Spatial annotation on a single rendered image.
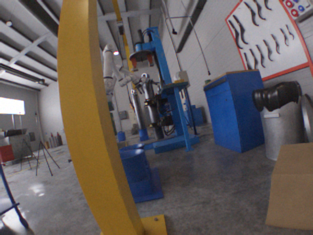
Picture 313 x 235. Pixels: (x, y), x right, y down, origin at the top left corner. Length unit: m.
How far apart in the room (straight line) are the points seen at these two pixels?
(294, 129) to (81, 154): 1.42
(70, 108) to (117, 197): 0.38
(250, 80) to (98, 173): 1.78
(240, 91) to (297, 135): 0.82
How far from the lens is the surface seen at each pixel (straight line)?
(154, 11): 9.03
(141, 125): 4.37
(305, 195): 0.70
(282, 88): 1.27
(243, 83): 1.79
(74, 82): 0.58
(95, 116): 0.52
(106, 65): 2.03
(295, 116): 1.34
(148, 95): 3.08
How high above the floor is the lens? 0.62
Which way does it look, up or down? level
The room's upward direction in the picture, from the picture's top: 13 degrees counter-clockwise
